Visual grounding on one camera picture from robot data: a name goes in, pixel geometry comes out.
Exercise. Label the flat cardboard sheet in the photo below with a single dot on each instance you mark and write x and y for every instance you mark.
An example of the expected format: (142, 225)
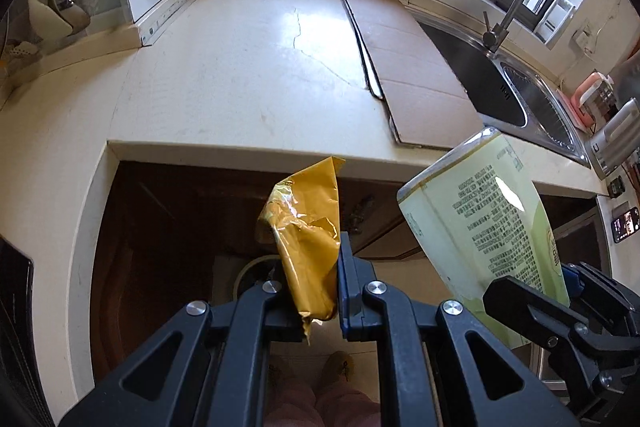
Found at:
(410, 72)

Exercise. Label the person's pink trouser legs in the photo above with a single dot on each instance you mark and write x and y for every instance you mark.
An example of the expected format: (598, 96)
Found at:
(345, 407)

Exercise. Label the silver white countertop appliance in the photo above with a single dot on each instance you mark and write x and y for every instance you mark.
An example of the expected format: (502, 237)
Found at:
(615, 137)

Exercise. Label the yellow plastic wrapper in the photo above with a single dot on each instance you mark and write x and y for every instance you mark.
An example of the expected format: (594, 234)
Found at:
(305, 247)

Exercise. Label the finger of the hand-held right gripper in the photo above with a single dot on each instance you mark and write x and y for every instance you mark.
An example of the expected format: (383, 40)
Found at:
(600, 302)
(530, 307)

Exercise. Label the green tissue pack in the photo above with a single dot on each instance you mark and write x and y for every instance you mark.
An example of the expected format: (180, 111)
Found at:
(480, 217)

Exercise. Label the pink plastic rack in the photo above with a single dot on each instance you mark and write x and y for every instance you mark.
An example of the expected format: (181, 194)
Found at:
(587, 92)

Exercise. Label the stainless steel sink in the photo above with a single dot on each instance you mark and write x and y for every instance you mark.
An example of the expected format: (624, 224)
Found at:
(475, 77)

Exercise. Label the black cooktop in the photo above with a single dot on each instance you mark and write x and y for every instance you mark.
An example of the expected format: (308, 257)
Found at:
(15, 332)

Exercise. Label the metal faucet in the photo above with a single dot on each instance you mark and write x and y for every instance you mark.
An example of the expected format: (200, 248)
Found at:
(515, 4)

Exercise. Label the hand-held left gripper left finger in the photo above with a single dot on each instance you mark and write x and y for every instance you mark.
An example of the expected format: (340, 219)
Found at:
(260, 307)

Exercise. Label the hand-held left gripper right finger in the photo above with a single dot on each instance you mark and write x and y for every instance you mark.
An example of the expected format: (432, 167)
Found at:
(345, 287)

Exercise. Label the white wall socket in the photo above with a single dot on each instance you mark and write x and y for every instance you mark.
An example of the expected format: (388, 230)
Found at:
(585, 39)

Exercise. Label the black smartphone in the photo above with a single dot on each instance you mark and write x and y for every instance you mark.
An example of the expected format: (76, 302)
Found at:
(625, 224)

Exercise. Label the round trash bin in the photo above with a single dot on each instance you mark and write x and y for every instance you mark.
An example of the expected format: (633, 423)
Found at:
(250, 274)

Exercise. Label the white plastic grater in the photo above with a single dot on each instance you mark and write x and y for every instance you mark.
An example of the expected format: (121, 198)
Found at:
(552, 19)

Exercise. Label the yellow slipper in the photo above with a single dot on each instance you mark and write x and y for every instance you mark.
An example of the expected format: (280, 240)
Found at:
(336, 367)

